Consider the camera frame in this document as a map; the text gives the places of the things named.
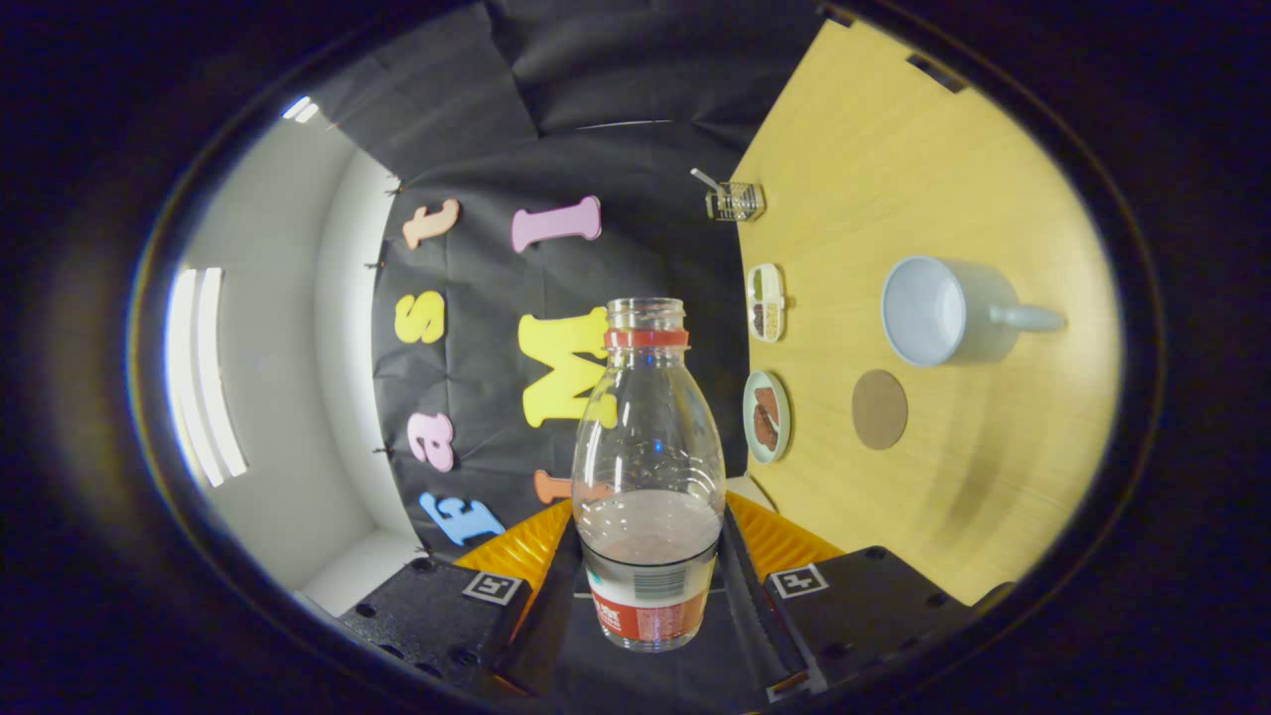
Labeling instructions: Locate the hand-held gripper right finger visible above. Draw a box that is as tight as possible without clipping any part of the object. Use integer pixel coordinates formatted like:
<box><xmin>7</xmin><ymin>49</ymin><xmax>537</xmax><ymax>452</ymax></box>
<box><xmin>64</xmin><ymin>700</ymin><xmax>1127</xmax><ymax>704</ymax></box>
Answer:
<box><xmin>720</xmin><ymin>492</ymin><xmax>979</xmax><ymax>702</ymax></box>

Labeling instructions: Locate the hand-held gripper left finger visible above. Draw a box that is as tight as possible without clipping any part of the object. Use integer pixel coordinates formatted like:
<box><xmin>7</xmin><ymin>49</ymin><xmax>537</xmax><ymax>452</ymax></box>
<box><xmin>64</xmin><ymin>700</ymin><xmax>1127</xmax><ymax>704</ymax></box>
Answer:
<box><xmin>338</xmin><ymin>499</ymin><xmax>580</xmax><ymax>696</ymax></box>

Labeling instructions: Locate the clear plastic juice bottle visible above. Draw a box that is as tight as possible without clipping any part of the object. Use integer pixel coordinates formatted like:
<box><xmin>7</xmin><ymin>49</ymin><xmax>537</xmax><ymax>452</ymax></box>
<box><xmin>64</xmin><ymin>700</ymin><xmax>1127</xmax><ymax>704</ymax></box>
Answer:
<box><xmin>572</xmin><ymin>297</ymin><xmax>727</xmax><ymax>653</ymax></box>

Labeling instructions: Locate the round brown coaster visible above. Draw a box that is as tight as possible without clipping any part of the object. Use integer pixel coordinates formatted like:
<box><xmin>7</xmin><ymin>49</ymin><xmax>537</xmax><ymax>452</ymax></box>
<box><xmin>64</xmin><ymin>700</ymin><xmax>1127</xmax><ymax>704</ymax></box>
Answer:
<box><xmin>851</xmin><ymin>369</ymin><xmax>910</xmax><ymax>452</ymax></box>

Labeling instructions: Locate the pale grey cup with handle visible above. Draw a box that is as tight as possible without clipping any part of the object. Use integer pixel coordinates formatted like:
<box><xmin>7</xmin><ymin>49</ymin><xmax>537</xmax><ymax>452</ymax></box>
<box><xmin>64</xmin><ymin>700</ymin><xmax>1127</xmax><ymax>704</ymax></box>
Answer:
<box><xmin>881</xmin><ymin>255</ymin><xmax>1065</xmax><ymax>368</ymax></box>

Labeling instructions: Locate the pale green plate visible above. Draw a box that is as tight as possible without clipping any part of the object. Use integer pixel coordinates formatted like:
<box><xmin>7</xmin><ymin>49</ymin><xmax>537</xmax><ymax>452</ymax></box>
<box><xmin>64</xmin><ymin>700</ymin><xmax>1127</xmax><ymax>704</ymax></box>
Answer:
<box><xmin>743</xmin><ymin>370</ymin><xmax>792</xmax><ymax>465</ymax></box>

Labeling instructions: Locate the white divided condiment dish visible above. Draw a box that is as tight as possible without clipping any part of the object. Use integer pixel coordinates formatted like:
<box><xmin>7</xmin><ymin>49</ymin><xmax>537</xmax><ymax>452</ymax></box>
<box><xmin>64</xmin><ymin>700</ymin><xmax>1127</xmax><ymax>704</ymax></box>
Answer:
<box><xmin>746</xmin><ymin>262</ymin><xmax>786</xmax><ymax>344</ymax></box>

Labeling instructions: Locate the long ceiling light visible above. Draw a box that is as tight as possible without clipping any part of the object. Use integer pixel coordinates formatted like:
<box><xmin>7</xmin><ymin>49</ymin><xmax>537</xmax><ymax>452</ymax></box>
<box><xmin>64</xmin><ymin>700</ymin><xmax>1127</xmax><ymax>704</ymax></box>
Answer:
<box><xmin>164</xmin><ymin>266</ymin><xmax>249</xmax><ymax>488</ymax></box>

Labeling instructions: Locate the wooden table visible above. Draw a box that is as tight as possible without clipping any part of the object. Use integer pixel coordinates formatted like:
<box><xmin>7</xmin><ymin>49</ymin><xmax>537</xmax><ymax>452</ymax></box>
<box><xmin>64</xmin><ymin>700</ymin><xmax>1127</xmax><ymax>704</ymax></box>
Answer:
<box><xmin>730</xmin><ymin>18</ymin><xmax>1123</xmax><ymax>607</ymax></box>

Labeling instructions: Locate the wire mesh holder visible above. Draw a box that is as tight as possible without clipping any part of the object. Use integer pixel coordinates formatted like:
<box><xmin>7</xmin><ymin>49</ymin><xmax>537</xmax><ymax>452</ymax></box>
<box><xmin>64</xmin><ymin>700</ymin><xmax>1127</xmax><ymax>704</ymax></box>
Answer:
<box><xmin>706</xmin><ymin>182</ymin><xmax>767</xmax><ymax>222</ymax></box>

